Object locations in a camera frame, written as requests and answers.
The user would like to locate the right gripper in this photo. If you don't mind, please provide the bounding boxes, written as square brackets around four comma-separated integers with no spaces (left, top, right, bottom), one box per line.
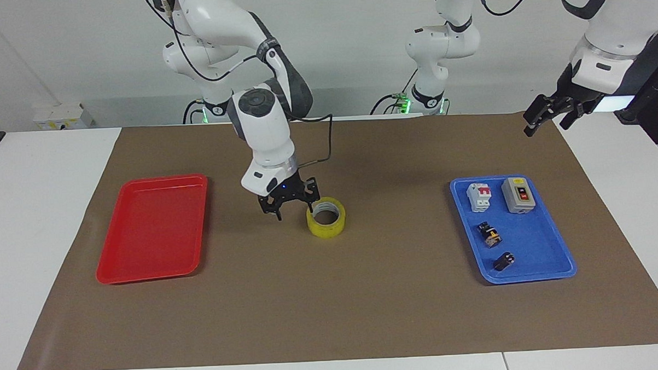
[257,171,322,222]

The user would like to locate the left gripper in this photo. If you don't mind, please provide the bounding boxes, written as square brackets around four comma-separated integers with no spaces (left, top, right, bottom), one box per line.
[521,60,605,138]

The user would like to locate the yellow tape roll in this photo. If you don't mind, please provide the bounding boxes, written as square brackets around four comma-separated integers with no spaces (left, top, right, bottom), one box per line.
[305,195,347,240]

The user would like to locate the white circuit breaker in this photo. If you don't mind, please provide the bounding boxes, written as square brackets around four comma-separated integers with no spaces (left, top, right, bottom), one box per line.
[466,182,493,213]

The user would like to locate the blue plastic tray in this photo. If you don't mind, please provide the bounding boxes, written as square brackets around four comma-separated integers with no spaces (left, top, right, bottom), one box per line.
[449,172,578,286]

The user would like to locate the black and yellow small component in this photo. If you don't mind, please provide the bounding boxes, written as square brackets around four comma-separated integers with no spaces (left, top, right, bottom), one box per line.
[477,221,503,249]

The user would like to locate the red plastic tray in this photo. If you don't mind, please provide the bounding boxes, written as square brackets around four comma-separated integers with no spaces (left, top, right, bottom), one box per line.
[92,174,212,285]

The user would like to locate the white box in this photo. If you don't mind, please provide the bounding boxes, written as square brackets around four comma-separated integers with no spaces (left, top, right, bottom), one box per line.
[32,102,96,132]

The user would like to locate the grey switch box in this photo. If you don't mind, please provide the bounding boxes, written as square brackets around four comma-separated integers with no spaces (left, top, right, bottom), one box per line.
[500,176,538,216]

